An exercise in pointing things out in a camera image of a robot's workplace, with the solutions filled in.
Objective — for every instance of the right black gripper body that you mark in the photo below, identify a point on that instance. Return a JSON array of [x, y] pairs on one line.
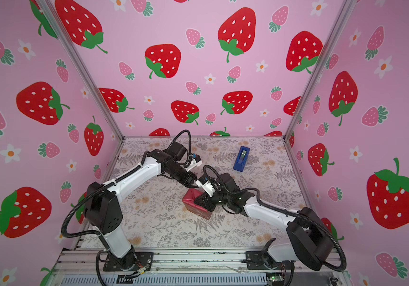
[[217, 199]]

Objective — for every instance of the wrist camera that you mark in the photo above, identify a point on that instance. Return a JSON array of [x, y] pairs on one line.
[[206, 185], [194, 161]]

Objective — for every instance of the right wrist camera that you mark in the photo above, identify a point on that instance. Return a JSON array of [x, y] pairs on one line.
[[206, 185]]

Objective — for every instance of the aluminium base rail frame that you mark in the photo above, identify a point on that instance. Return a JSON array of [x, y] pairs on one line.
[[187, 267]]

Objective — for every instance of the floral table mat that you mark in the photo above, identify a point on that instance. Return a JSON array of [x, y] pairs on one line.
[[154, 215]]

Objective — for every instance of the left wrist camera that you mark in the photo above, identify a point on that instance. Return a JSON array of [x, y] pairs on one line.
[[194, 161]]

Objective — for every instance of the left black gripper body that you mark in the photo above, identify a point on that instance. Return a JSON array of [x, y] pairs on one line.
[[179, 173]]

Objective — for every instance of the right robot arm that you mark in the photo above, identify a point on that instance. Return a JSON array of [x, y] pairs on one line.
[[308, 239]]

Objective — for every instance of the blue tape dispenser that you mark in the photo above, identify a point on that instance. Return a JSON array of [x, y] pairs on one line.
[[241, 159]]

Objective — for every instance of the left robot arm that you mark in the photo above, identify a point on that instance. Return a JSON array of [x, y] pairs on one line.
[[103, 208]]

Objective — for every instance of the maroon wrapping paper sheet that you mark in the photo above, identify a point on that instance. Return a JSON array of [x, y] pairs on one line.
[[191, 206]]

